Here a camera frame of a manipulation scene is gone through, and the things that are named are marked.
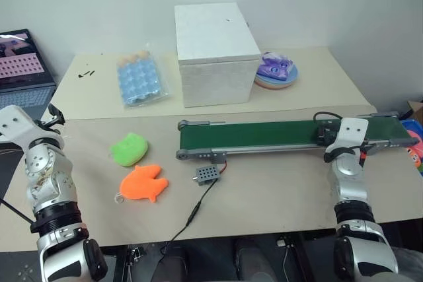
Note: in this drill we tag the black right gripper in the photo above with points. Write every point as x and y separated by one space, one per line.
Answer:
328 135

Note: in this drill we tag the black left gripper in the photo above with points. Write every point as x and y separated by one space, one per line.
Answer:
49 126

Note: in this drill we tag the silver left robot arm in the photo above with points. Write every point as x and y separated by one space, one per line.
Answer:
49 176

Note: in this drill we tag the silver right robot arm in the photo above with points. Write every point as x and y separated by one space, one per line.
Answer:
352 179

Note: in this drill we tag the green conveyor belt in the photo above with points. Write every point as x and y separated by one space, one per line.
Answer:
251 135

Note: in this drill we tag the open laptop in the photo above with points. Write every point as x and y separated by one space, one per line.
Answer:
23 67

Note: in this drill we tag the stack of coloured plates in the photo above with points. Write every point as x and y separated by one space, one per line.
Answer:
277 82

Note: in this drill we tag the green sponge toy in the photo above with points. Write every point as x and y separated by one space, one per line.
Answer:
129 150

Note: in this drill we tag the purple plush toy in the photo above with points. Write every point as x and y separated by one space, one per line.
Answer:
274 67

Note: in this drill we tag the colourful toy box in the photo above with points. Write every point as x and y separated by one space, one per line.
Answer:
414 150

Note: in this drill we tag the bagged blue egg tray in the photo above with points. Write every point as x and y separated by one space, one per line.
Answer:
140 75

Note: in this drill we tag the brown cardboard box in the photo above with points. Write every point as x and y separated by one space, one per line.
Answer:
417 108

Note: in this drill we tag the orange sponge toy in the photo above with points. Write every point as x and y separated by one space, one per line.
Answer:
142 184

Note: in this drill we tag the white foam box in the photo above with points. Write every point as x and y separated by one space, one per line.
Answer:
215 54

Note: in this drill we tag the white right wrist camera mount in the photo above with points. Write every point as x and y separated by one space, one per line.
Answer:
353 130

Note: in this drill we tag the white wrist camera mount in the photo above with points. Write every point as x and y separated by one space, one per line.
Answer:
353 130
15 123

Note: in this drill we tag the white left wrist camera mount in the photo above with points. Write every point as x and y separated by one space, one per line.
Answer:
15 123

